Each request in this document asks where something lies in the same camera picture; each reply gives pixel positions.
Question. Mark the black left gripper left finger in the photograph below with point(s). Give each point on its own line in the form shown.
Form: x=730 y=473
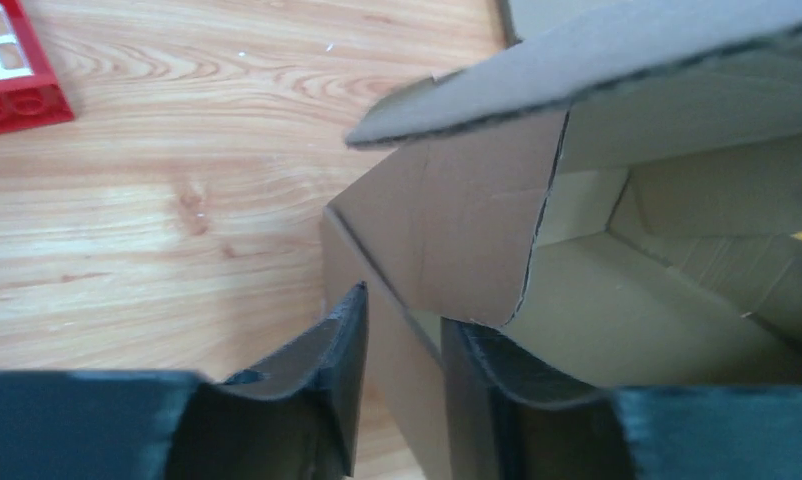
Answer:
x=292 y=415

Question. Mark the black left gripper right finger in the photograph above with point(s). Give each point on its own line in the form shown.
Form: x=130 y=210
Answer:
x=510 y=415

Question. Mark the brown cardboard box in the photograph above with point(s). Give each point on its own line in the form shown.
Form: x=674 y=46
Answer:
x=617 y=196

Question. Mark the red small box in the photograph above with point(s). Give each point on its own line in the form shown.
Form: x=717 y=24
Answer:
x=30 y=92

